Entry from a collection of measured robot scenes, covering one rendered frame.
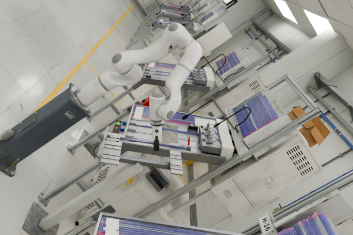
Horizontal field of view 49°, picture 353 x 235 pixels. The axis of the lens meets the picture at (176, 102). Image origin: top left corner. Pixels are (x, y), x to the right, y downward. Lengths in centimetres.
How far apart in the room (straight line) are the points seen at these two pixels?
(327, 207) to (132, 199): 142
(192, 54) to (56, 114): 93
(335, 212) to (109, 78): 142
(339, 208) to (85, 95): 153
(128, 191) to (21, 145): 78
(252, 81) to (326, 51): 220
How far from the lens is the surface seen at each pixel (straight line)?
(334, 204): 190
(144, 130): 282
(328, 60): 604
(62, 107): 244
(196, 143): 277
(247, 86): 401
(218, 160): 264
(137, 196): 280
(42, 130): 256
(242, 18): 1138
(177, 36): 218
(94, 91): 240
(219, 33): 716
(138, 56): 228
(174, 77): 207
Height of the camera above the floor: 168
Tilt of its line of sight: 12 degrees down
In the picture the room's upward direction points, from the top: 57 degrees clockwise
